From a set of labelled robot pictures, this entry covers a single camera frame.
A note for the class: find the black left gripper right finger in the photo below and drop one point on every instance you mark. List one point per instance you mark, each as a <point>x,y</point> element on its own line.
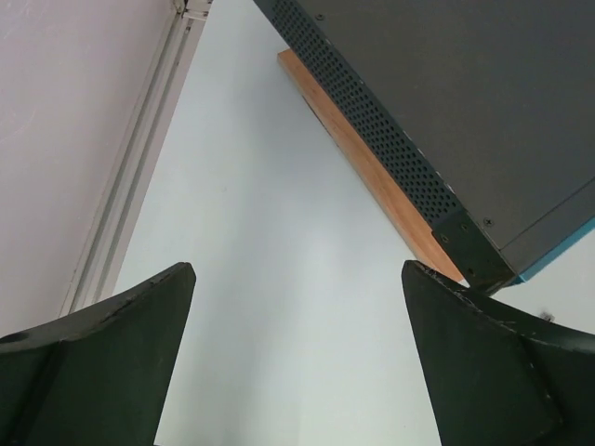
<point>497,375</point>

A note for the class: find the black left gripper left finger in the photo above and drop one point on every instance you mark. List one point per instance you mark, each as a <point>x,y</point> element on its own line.
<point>98,376</point>

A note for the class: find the wooden base board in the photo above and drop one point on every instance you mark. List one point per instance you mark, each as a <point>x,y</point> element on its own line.
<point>411,226</point>

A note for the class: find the aluminium frame post left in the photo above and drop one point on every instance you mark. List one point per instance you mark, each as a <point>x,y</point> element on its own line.
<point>99,265</point>

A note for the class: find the dark grey network switch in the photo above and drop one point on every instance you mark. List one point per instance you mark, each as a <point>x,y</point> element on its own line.
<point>481,111</point>

